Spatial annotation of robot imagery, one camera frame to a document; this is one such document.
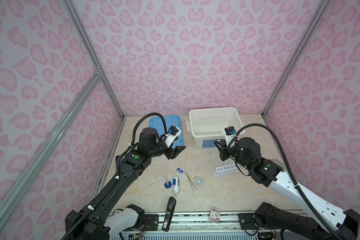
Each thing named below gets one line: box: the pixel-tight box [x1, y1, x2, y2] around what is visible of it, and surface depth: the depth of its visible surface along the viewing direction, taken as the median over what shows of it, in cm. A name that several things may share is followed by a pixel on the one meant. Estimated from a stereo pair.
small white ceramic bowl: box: [195, 176, 204, 186], surface depth 86 cm
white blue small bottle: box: [172, 177, 180, 194], surface depth 85 cm
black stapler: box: [162, 196, 177, 232], surface depth 75 cm
